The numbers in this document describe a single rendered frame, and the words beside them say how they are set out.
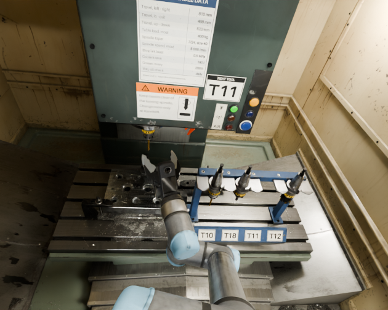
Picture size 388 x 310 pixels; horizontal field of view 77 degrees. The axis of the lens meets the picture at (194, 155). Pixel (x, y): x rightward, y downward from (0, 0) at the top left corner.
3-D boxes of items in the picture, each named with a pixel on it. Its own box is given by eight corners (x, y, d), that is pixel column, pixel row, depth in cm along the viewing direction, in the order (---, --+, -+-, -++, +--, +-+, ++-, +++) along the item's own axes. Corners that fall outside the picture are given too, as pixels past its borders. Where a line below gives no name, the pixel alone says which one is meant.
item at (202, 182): (209, 191, 96) (210, 190, 96) (196, 190, 96) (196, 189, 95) (208, 178, 101) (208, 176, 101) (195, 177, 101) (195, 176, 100)
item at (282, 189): (289, 194, 100) (289, 193, 100) (276, 194, 100) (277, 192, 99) (283, 181, 105) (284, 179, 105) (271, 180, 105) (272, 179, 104)
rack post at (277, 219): (282, 224, 126) (309, 189, 105) (273, 224, 125) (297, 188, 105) (277, 207, 133) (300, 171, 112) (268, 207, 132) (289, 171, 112)
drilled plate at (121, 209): (166, 214, 117) (167, 208, 114) (103, 213, 113) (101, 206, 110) (167, 177, 133) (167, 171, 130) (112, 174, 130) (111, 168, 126)
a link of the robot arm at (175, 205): (164, 213, 67) (192, 207, 70) (160, 199, 70) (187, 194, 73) (162, 226, 73) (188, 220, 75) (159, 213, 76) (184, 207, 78)
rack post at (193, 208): (198, 222, 121) (208, 185, 100) (187, 222, 120) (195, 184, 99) (197, 205, 128) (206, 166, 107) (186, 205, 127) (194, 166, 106)
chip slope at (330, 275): (335, 304, 128) (366, 288, 110) (204, 307, 119) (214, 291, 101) (283, 174, 191) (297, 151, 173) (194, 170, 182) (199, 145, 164)
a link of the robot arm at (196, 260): (198, 274, 76) (202, 261, 68) (162, 265, 77) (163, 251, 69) (201, 249, 82) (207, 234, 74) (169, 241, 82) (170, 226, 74)
